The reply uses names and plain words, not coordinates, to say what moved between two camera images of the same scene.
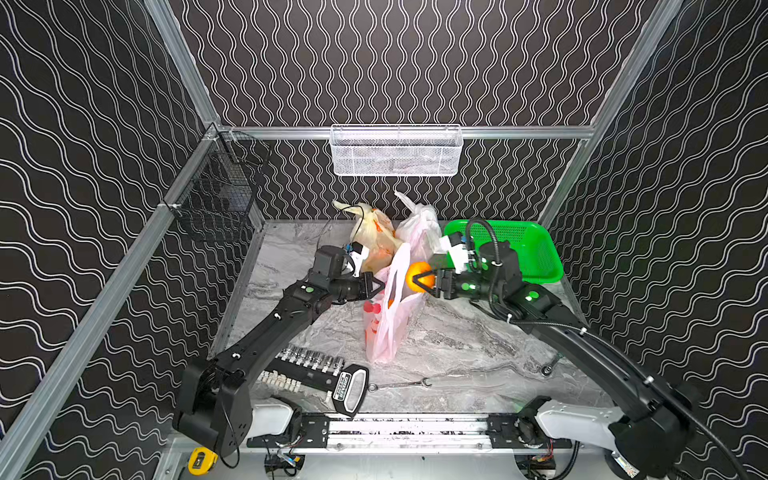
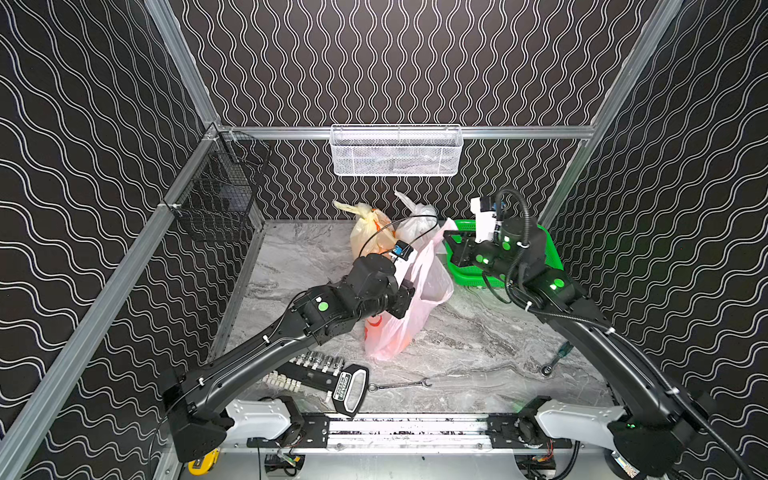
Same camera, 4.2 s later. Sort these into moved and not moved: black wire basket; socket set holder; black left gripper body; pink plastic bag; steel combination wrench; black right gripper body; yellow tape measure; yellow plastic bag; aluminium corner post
Moved: black left gripper body; pink plastic bag; black right gripper body
Not moved: steel combination wrench; yellow plastic bag; aluminium corner post; yellow tape measure; socket set holder; black wire basket
